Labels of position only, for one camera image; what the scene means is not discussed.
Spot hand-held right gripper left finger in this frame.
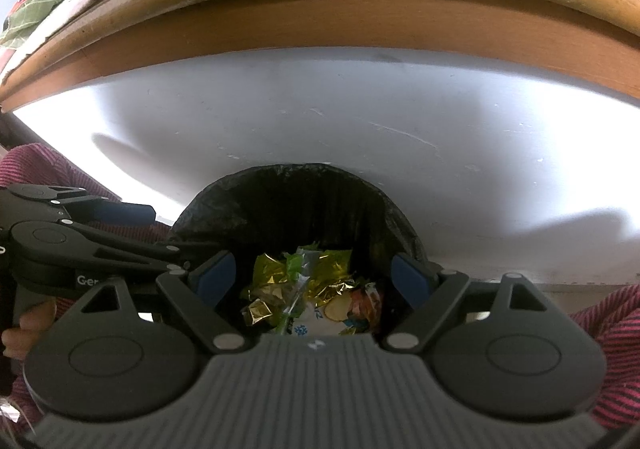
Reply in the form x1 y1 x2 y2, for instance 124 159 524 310
75 250 251 355

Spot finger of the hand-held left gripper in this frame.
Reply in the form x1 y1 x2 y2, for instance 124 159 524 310
67 221 193 291
55 188 157 229

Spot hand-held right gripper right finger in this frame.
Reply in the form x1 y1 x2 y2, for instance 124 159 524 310
384 253 561 354

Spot yellow foil bag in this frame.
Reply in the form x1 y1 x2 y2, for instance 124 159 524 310
252 249 353 300

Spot black waste bin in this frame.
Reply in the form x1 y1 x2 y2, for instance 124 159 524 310
167 163 430 337

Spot person's left hand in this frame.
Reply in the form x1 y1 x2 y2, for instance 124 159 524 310
0 301 57 360

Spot maroon striped trouser leg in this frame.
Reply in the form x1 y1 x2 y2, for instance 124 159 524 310
0 143 171 430
570 285 640 432

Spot white blue snowflake packet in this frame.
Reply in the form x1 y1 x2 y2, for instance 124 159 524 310
292 301 342 337

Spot white table front panel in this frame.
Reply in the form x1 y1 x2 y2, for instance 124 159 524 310
12 46 640 282

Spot wooden table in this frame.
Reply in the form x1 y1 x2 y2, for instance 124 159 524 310
0 0 640 110

